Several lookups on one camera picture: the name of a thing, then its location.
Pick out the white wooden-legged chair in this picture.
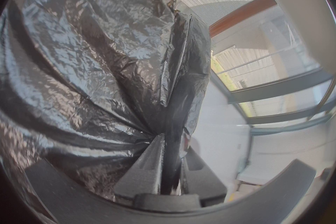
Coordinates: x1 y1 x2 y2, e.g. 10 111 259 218
209 0 278 37

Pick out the window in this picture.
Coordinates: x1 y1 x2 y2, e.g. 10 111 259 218
152 0 336 137

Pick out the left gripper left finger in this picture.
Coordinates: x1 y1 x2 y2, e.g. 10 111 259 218
114 133 166 199

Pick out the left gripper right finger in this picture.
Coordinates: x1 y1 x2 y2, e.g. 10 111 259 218
181 145 228 207

